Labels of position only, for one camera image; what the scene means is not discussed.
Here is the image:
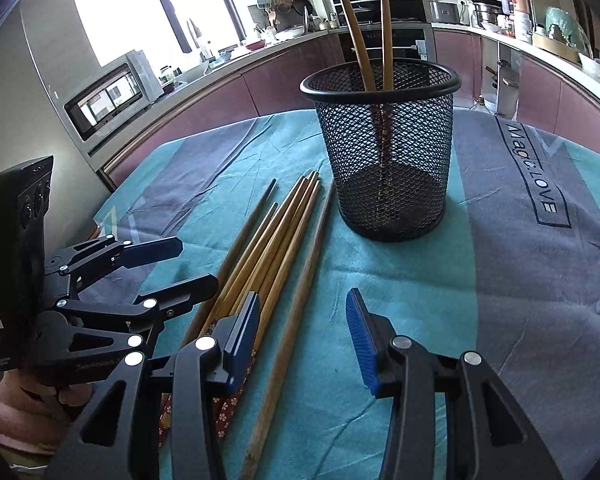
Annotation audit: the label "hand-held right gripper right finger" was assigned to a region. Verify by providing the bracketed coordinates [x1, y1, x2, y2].
[346, 288, 563, 480]

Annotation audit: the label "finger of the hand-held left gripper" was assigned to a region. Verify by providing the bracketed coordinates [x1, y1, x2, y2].
[36, 274, 220, 357]
[44, 233, 184, 288]

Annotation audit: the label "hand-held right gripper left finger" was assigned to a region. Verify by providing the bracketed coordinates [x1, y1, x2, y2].
[42, 291, 261, 480]

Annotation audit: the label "bunch of wooden chopsticks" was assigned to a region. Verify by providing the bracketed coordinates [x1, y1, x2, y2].
[157, 171, 337, 479]

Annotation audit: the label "black mesh utensil holder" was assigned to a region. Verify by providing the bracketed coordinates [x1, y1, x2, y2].
[300, 58, 462, 242]

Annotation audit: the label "long brown chopstick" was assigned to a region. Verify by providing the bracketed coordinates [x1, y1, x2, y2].
[328, 0, 381, 92]
[375, 0, 396, 221]

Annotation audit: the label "person's left hand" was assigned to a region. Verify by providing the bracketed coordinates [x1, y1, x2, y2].
[0, 384, 88, 449]

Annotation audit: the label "grey refrigerator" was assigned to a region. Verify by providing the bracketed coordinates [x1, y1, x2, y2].
[0, 0, 106, 196]

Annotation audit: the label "teal and grey tablecloth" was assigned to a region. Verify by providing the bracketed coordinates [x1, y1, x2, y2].
[92, 107, 600, 480]

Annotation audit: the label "silver microwave oven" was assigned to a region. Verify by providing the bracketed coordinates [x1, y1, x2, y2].
[62, 50, 163, 142]

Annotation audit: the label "purple kitchen base cabinets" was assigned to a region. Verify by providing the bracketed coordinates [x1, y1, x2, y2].
[97, 25, 600, 181]

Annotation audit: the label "kitchen window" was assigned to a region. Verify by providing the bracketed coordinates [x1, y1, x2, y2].
[67, 0, 243, 67]

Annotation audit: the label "black built-in oven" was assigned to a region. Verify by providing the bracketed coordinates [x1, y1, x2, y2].
[351, 25, 436, 68]

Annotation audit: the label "black range hood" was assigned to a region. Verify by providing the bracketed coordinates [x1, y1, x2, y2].
[330, 0, 427, 25]

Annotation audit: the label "small silver countertop oven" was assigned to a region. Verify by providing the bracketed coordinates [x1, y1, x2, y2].
[430, 0, 464, 25]

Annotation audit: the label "white plastic bag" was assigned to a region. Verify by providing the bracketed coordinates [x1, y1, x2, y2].
[577, 52, 600, 84]

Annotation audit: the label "pink electric kettle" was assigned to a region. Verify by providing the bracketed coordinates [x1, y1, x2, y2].
[507, 0, 534, 32]

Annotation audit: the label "teal patterned bag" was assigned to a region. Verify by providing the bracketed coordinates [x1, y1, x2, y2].
[545, 6, 582, 44]

